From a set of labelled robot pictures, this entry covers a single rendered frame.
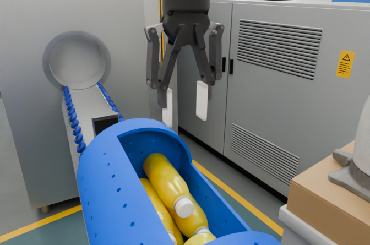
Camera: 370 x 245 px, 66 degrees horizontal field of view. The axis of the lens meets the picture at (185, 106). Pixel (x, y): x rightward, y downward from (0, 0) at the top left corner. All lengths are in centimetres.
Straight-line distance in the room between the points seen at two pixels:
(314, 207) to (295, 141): 134
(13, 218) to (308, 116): 216
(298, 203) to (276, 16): 143
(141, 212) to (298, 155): 173
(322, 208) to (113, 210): 47
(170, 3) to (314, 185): 54
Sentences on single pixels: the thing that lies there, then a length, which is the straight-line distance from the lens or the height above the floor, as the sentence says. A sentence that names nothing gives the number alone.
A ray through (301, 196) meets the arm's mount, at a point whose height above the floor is 106.
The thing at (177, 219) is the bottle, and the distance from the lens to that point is 69.
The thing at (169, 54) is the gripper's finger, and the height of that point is 143.
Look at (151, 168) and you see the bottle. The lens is 72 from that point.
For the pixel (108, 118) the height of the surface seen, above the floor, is 108.
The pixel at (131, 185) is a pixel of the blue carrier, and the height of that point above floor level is 122.
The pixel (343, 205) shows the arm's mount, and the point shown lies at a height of 109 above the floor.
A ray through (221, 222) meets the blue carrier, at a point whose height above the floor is 105.
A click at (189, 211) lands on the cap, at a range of 64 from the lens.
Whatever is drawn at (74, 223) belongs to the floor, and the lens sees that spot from 230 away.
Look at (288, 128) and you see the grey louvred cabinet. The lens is 208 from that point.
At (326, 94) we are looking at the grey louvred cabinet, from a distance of 186.
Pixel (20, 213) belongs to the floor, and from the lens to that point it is 253.
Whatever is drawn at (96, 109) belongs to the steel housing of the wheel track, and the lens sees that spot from 159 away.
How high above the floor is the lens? 153
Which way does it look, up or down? 23 degrees down
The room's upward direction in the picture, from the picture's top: straight up
